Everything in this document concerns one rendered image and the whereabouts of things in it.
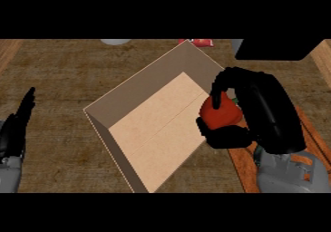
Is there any red packet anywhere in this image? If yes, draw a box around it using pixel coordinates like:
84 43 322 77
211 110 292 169
177 39 214 48

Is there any black appliance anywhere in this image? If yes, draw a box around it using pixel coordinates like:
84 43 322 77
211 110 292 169
233 39 325 62

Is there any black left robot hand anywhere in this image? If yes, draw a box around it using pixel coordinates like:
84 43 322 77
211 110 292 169
0 87 37 164

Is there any grey upright object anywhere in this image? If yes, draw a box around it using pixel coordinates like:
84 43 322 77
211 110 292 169
229 39 245 58

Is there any brown wooden cutting board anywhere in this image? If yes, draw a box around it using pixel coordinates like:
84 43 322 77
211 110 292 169
226 97 331 194

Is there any grey round object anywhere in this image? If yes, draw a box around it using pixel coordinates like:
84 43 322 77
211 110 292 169
99 39 131 46

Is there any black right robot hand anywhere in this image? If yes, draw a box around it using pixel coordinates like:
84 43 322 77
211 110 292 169
193 66 308 155

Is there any red bell pepper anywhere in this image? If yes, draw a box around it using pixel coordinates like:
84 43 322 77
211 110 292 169
198 91 243 131

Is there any open cardboard box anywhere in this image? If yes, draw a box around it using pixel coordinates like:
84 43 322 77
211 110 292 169
81 39 238 194

